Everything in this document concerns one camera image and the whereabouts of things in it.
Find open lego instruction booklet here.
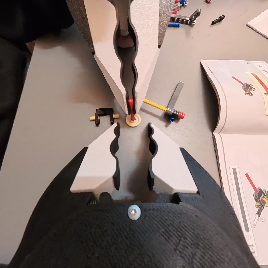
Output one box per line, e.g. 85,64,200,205
200,59,268,265

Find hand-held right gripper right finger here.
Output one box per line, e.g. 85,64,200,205
147,122,198,195

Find small lego leaflet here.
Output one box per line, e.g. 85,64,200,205
246,8,268,40

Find tan lego gear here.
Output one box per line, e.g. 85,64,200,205
126,114,141,127

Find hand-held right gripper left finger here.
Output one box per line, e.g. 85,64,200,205
70,122,121,195

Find black lego frame tan pins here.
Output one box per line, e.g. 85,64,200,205
89,108,120,127

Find yellow axle lego assembly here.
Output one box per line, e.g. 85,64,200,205
143,81,186,123

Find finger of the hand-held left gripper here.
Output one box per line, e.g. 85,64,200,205
129,0,161,114
83,0,128,115

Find red lego axle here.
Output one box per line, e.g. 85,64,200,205
128,98,135,122

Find person's left forearm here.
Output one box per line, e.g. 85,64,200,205
0,0,75,43

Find pile of loose lego pieces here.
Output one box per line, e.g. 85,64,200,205
167,0,212,27

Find person's black clothing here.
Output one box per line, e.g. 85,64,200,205
0,38,32,168

